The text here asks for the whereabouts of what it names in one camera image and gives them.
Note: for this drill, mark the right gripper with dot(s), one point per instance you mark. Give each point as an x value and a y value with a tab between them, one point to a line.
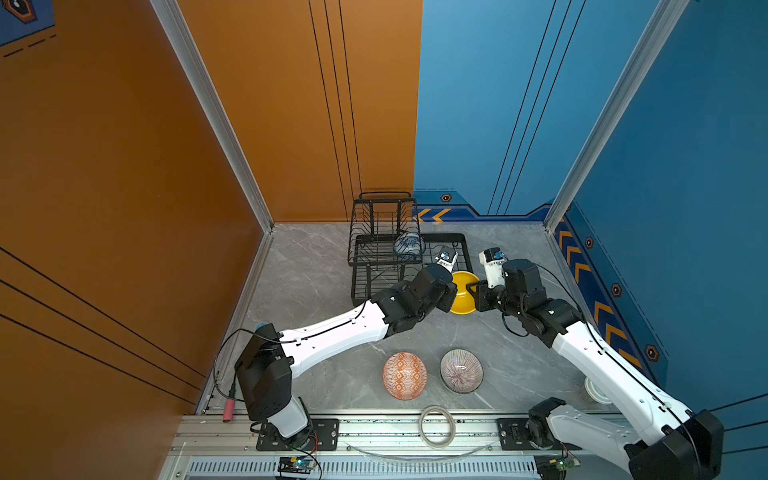
481	287

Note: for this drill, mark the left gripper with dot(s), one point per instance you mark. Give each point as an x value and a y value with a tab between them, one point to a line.
448	293

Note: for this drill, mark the yellow bowl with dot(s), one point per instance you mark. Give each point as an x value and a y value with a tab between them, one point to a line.
464	303

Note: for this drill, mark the blue floral bowl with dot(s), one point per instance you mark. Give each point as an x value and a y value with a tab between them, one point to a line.
408	246

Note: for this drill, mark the orange patterned bowl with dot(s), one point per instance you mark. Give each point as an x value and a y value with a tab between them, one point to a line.
404	376

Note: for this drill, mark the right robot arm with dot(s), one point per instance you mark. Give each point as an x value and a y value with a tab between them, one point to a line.
666	439

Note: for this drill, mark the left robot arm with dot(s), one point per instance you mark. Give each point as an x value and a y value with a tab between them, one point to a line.
272	359

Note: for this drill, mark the pink striped bowl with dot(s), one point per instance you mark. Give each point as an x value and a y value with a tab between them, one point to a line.
461	371

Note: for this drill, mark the clear tape roll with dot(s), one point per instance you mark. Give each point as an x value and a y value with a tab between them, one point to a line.
436	427

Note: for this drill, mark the white lidded cup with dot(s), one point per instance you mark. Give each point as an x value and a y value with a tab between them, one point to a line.
595	393

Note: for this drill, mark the right green circuit board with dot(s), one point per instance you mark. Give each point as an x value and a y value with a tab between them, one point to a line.
555	468

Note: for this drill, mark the green circuit board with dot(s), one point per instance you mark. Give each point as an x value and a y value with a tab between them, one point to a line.
555	468
296	467

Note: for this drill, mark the left green circuit board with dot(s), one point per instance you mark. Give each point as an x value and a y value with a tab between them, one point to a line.
296	467

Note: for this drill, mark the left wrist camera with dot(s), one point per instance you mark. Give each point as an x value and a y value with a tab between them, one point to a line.
447	258

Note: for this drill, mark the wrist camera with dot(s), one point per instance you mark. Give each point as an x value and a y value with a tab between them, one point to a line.
492	261
447	258

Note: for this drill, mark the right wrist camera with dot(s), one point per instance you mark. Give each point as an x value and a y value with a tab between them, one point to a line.
492	261

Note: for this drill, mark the black wire dish rack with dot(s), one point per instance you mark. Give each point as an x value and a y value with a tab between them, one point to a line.
377	218

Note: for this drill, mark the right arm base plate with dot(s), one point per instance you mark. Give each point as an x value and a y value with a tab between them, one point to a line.
514	435

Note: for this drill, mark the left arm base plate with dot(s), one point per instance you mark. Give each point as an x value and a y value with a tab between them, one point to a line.
321	435

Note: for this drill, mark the red cable plug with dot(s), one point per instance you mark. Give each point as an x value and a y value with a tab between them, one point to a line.
228	412

